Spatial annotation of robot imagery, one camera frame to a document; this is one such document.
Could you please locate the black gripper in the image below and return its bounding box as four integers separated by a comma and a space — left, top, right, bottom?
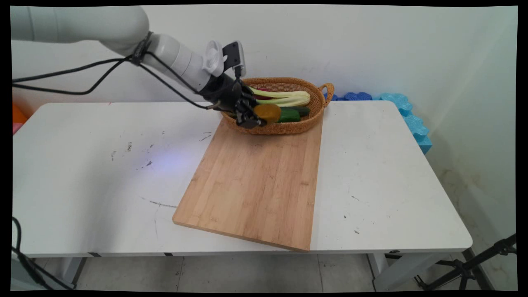
200, 73, 267, 129

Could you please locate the brown potato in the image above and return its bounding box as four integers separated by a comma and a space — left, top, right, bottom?
253, 103, 282, 125

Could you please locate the green white bok choy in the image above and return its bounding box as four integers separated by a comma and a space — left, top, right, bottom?
247, 86, 311, 108

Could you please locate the woven wicker basket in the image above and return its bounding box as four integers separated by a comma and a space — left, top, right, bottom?
220, 77, 335, 136

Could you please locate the wooden cutting board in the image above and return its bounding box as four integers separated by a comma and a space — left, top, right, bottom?
172, 117, 324, 252

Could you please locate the light blue foam mat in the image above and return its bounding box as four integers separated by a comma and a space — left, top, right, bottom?
379, 93, 433, 156

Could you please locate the white table leg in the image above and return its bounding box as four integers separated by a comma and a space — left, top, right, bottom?
366, 252, 448, 292
12, 257, 88, 291

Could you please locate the orange object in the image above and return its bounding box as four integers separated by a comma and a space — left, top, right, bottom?
12, 103, 29, 125

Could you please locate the black tripod stand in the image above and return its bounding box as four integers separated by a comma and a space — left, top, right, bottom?
414, 234, 517, 291

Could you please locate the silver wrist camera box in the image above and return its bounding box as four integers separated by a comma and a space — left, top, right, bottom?
222, 40, 247, 80

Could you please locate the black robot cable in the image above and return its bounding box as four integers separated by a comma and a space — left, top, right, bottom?
12, 32, 223, 111

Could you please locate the black floor cable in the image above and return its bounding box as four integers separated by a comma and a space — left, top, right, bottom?
12, 216, 75, 290

